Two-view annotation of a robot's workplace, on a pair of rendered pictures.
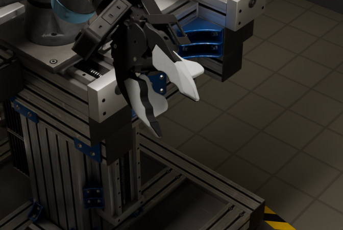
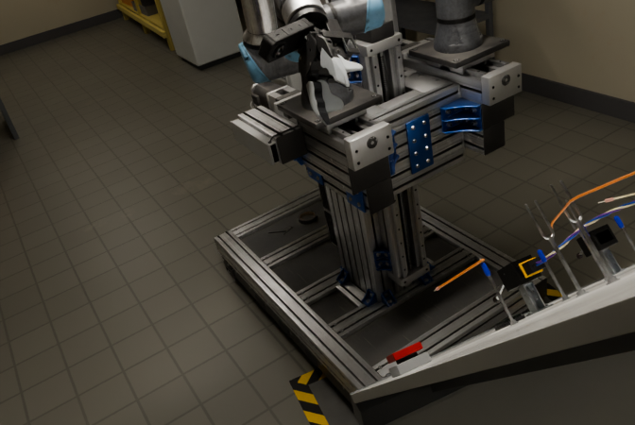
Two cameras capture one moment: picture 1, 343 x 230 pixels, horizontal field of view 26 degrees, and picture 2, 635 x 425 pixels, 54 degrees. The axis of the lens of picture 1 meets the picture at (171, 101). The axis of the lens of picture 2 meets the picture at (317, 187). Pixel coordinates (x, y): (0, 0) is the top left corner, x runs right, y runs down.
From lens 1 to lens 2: 41 cm
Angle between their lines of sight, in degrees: 21
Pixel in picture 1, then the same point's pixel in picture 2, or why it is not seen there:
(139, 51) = (312, 56)
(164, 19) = (339, 35)
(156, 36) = (322, 41)
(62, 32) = not seen: hidden behind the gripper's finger
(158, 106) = (334, 104)
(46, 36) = not seen: hidden behind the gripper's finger
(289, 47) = (598, 159)
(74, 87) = (335, 143)
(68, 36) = not seen: hidden behind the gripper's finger
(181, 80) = (335, 71)
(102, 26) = (279, 35)
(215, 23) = (473, 101)
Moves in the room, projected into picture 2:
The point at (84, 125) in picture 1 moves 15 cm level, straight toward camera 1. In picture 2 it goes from (346, 176) to (339, 206)
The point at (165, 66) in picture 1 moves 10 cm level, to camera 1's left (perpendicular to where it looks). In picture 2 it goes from (327, 62) to (270, 66)
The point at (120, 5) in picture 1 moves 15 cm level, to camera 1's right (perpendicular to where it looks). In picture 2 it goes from (301, 24) to (387, 15)
